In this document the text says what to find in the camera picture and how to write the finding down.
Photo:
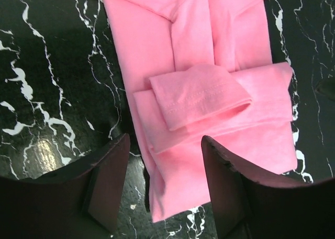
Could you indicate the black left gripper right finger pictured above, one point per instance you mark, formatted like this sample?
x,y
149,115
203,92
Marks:
x,y
251,202

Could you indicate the pink t shirt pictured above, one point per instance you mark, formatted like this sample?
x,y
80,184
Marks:
x,y
200,67

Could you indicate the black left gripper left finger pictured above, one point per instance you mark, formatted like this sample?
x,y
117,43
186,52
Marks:
x,y
79,200

